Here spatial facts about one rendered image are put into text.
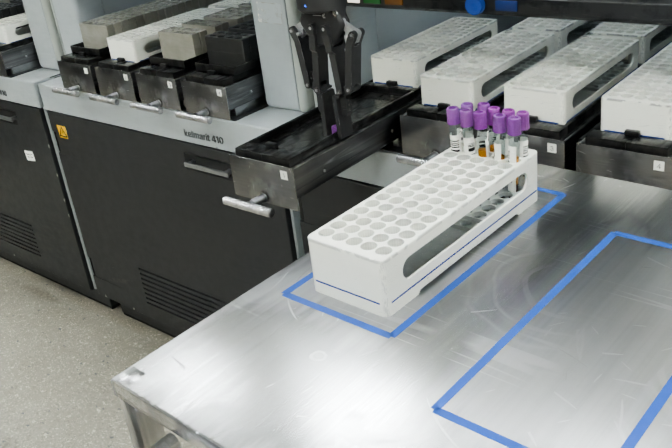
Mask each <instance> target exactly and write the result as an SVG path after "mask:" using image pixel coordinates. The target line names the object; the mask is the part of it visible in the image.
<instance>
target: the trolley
mask: <svg viewBox="0 0 672 448"><path fill-rule="evenodd" d="M111 385H112V388H113V392H114V395H115V396H117V397H118V398H119V399H120V402H121V406H122V409H123V413H124V416H125V420H126V423H127V427H128V430H129V434H130V437H131V441H132V444H133V447H134V448H181V445H180V442H179V440H178V439H177V437H176V436H175V435H174V434H172V433H171V432H170V433H168V434H166V435H165V431H164V427H165V428H167V429H169V430H170V431H172V432H173V433H175V434H176V435H178V436H180V437H181V438H183V439H184V440H186V441H188V442H189V443H191V444H192V445H194V446H195V447H197V448H672V190H668V189H663V188H658V187H653V186H648V185H643V184H638V183H633V182H628V181H623V180H618V179H613V178H608V177H602V176H597V175H592V174H587V173H582V172H577V171H572V170H567V169H562V168H557V167H552V166H547V165H542V164H537V201H536V202H535V203H533V204H532V205H531V206H530V207H528V208H527V209H526V210H524V211H523V212H522V213H521V214H519V215H514V216H513V217H512V218H511V219H509V220H508V221H507V222H505V223H504V224H503V225H502V226H500V227H499V228H498V229H497V230H495V231H494V232H493V233H491V234H490V235H489V236H488V237H486V238H485V239H484V240H483V241H481V242H480V243H479V244H478V245H476V246H475V247H474V248H472V249H471V250H470V251H469V252H467V253H466V254H465V255H464V256H462V257H461V258H460V259H459V260H457V261H456V262H455V263H453V264H452V265H451V266H450V267H448V268H447V269H446V270H445V271H443V272H442V273H441V274H439V275H438V276H437V277H436V278H434V279H433V280H432V281H431V282H429V283H428V284H427V285H426V286H424V287H423V288H422V289H420V292H419V295H417V296H416V297H415V298H413V299H412V300H411V301H410V302H408V303H407V304H406V305H405V306H403V307H402V308H401V309H400V310H398V311H397V312H396V313H395V314H393V315H392V316H389V317H382V316H379V315H376V314H374V313H371V312H369V311H366V310H363V309H361V308H358V307H356V306H353V305H350V304H348V303H345V302H343V301H340V300H338V299H335V298H332V297H330V296H327V295H325V294H322V293H319V292H317V291H316V290H315V285H314V278H313V271H312V264H311V257H310V251H309V252H308V253H306V254H305V255H303V256H302V257H300V258H298V259H297V260H295V261H294V262H292V263H291V264H289V265H287V266H286V267H284V268H283V269H281V270H280V271H278V272H277V273H275V274H273V275H272V276H270V277H269V278H267V279H266V280H264V281H263V282H261V283H259V284H258V285H256V286H255V287H253V288H252V289H250V290H249V291H247V292H245V293H244V294H242V295H241V296H239V297H238V298H236V299H235V300H233V301H231V302H230V303H228V304H227V305H225V306H224V307H222V308H220V309H219V310H217V311H216V312H214V313H213V314H211V315H210V316H208V317H206V318H205V319H203V320H202V321H200V322H199V323H197V324H196V325H194V326H192V327H191V328H189V329H188V330H186V331H185V332H183V333H182V334H180V335H178V336H177V337H175V338H174V339H172V340H171V341H169V342H168V343H166V344H164V345H163V346H161V347H160V348H158V349H157V350H155V351H153V352H152V353H150V354H149V355H147V356H146V357H144V358H143V359H141V360H139V361H138V362H136V363H135V364H133V365H132V366H130V367H129V368H127V369H125V370H124V371H122V372H121V373H119V374H118V375H116V376H115V377H113V378H112V379H111ZM163 426H164V427H163Z"/></svg>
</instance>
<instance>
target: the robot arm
mask: <svg viewBox="0 0 672 448"><path fill-rule="evenodd" d="M296 3H297V9H298V11H299V12H301V17H300V22H299V23H298V24H297V25H294V26H291V27H289V29H288V30H289V33H290V35H291V37H292V39H293V41H294V43H295V47H296V52H297V56H298V60H299V64H300V68H301V72H302V76H303V80H304V84H305V87H306V88H308V89H309V88H311V89H313V90H314V92H315V93H316V95H317V102H318V109H319V112H321V117H322V126H323V134H324V136H329V135H331V134H332V129H331V127H332V125H335V124H336V127H337V134H338V138H339V139H343V138H345V137H347V136H349V135H350V134H352V133H353V126H352V119H351V114H352V112H353V108H352V100H351V93H353V92H355V91H357V90H359V89H360V88H361V43H362V40H363V37H364V34H365V30H364V29H363V28H362V27H360V28H358V29H357V28H356V27H354V26H353V25H351V24H350V21H349V18H348V16H347V14H346V6H347V3H348V0H296ZM345 33H346V36H345V37H344V35H345ZM345 40H346V43H345ZM328 54H329V58H330V63H331V68H332V73H333V78H334V83H335V88H336V94H335V91H334V89H333V88H331V87H332V85H331V84H329V69H328ZM311 78H312V79H311ZM329 88H330V89H329ZM327 89H328V90H327Z"/></svg>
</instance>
